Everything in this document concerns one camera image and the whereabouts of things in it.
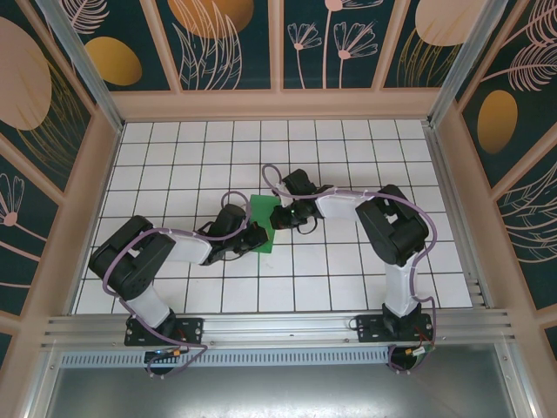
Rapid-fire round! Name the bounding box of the green cloth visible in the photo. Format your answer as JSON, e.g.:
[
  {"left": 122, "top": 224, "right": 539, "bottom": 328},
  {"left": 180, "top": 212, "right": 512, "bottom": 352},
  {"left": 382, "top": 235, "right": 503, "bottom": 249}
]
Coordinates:
[{"left": 248, "top": 193, "right": 282, "bottom": 254}]

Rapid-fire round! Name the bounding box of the grey metal sheet panel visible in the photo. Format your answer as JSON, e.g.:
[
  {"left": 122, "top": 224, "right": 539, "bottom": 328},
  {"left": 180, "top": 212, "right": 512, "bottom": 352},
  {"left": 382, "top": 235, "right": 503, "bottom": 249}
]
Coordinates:
[{"left": 25, "top": 364, "right": 537, "bottom": 418}]

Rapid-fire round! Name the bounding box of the small circuit board with connector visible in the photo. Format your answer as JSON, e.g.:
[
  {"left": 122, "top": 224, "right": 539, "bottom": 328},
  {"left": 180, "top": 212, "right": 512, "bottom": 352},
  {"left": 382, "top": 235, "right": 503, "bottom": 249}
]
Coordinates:
[
  {"left": 144, "top": 347, "right": 189, "bottom": 363},
  {"left": 404, "top": 345, "right": 436, "bottom": 361}
]

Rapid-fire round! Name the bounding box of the long aluminium mounting rail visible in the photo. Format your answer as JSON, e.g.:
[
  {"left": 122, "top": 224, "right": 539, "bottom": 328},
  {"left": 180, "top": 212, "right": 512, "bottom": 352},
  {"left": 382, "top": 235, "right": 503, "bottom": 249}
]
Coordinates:
[{"left": 41, "top": 308, "right": 517, "bottom": 350}]

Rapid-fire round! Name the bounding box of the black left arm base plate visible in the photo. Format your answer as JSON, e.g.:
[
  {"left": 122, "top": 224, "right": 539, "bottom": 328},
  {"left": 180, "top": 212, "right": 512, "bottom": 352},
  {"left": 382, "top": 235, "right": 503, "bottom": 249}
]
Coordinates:
[{"left": 124, "top": 316, "right": 205, "bottom": 347}]

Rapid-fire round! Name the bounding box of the slotted grey cable duct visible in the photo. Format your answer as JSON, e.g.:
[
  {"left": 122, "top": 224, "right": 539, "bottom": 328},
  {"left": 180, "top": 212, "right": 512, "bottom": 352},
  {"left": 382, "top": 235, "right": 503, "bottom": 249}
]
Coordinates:
[{"left": 58, "top": 351, "right": 391, "bottom": 367}]

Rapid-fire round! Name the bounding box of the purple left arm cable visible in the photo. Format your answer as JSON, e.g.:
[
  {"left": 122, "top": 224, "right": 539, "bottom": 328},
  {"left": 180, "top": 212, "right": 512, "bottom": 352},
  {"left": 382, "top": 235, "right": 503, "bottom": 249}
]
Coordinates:
[{"left": 104, "top": 190, "right": 254, "bottom": 379}]

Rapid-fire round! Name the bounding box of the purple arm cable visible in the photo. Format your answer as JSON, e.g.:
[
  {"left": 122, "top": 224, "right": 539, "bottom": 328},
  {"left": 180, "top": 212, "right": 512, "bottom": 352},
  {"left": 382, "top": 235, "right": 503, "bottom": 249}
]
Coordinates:
[
  {"left": 104, "top": 190, "right": 254, "bottom": 379},
  {"left": 262, "top": 163, "right": 437, "bottom": 374}
]

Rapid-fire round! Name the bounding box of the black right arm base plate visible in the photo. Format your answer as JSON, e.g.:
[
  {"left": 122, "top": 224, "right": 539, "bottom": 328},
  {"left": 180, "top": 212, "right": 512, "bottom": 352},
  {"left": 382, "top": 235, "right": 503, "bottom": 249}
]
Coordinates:
[{"left": 356, "top": 313, "right": 434, "bottom": 343}]

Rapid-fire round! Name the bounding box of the aluminium side rail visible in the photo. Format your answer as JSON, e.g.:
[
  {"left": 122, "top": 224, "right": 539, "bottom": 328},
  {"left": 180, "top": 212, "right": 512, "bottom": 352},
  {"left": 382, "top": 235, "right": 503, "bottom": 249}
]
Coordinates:
[{"left": 423, "top": 123, "right": 496, "bottom": 311}]

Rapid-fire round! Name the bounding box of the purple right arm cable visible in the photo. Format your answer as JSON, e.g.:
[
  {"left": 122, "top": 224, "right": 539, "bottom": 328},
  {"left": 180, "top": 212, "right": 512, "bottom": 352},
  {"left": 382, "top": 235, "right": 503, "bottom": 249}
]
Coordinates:
[{"left": 262, "top": 163, "right": 437, "bottom": 374}]

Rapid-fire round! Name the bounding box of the aluminium corner post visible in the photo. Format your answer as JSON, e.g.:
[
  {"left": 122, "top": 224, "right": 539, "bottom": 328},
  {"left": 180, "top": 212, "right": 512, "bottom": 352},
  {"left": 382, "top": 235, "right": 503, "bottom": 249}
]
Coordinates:
[
  {"left": 427, "top": 0, "right": 509, "bottom": 128},
  {"left": 37, "top": 0, "right": 126, "bottom": 132}
]

